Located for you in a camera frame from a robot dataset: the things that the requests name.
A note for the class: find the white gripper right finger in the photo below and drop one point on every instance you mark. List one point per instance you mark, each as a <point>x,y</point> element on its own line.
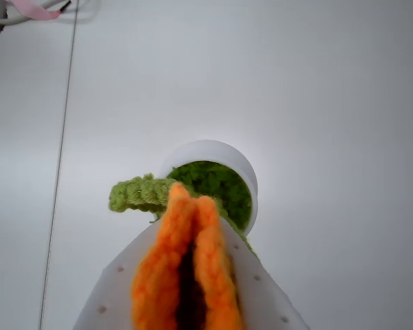
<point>261,295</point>

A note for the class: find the pink ribbon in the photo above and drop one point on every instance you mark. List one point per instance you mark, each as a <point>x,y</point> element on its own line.
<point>34,7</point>

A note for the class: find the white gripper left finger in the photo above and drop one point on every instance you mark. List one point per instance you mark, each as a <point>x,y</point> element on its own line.
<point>117,295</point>

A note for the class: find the crochet sunflower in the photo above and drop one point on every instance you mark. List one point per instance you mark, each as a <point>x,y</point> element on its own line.
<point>179,268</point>

